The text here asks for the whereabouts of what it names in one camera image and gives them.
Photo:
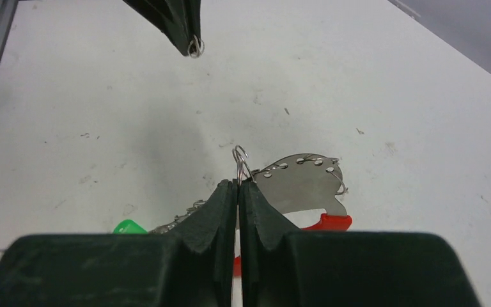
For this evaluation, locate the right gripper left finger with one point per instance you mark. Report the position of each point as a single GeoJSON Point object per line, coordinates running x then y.
{"type": "Point", "coordinates": [190, 265]}

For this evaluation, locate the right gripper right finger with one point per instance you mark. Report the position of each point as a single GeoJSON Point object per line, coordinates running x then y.
{"type": "Point", "coordinates": [283, 265]}

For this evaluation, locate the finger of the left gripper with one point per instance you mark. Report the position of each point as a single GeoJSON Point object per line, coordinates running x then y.
{"type": "Point", "coordinates": [179, 20]}

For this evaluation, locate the green key tag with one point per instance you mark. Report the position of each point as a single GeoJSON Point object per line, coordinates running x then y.
{"type": "Point", "coordinates": [129, 226]}

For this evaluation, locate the red-handled metal key holder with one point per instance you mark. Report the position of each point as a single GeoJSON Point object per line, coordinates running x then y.
{"type": "Point", "coordinates": [306, 181]}

